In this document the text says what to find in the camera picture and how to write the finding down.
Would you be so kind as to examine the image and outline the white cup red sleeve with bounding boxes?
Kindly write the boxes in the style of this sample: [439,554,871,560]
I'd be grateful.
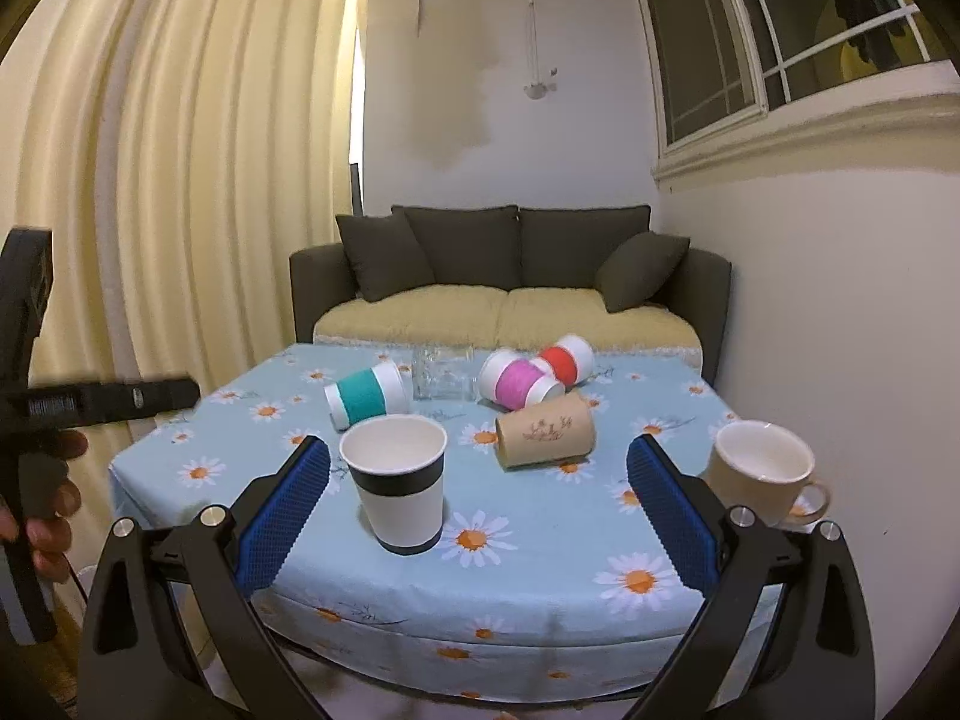
[536,334,596,389]

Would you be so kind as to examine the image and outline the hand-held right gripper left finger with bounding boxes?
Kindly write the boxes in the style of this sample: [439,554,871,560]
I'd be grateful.
[79,433,335,720]

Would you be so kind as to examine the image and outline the white paper cup black bands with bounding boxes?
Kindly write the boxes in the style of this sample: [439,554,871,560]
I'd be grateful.
[339,416,449,557]

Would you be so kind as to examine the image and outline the person's left hand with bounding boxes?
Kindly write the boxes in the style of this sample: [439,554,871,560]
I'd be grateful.
[0,429,88,583]

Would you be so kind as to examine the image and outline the dark grey back cushion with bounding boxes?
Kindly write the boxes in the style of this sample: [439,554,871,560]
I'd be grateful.
[391,204,521,290]
[517,205,652,290]

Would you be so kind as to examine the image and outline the hanging pull cord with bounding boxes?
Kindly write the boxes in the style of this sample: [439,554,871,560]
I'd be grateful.
[523,0,560,101]

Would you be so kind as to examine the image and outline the cream ceramic mug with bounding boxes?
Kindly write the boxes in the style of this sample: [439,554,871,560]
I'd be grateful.
[701,420,833,530]

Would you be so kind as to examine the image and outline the blue daisy tablecloth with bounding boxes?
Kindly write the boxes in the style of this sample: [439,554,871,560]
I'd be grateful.
[109,341,751,702]

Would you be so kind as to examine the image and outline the white cup teal sleeve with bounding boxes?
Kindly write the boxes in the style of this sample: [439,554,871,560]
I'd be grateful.
[324,360,412,430]

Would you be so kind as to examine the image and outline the yellow fleece seat cover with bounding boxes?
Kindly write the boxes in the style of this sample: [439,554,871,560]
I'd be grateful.
[313,283,704,373]

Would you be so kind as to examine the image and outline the dark grey throw pillow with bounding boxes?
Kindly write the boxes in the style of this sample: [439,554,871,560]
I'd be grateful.
[335,211,436,303]
[595,231,691,314]

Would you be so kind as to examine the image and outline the dark hanging clothes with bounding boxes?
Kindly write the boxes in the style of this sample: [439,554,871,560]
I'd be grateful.
[825,0,932,67]

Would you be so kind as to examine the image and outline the clear glass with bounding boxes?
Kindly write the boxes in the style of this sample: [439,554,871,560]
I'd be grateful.
[411,345,479,402]

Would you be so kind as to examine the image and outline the cream curtain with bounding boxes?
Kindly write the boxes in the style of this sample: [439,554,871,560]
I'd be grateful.
[0,0,370,646]

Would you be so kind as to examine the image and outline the brown paper cup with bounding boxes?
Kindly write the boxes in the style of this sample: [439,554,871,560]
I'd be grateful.
[493,390,597,471]

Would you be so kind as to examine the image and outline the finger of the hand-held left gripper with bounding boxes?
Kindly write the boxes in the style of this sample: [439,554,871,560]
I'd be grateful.
[27,378,202,425]

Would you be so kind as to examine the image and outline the white cup pink sleeve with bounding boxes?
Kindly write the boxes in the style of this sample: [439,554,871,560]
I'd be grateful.
[478,349,566,411]

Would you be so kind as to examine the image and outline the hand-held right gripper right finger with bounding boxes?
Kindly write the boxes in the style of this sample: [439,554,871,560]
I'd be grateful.
[626,433,878,720]

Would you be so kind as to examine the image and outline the dark grey sofa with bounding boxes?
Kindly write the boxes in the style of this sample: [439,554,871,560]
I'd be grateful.
[289,204,732,385]

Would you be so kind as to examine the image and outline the white framed window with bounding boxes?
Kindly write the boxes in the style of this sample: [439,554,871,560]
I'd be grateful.
[626,0,960,182]

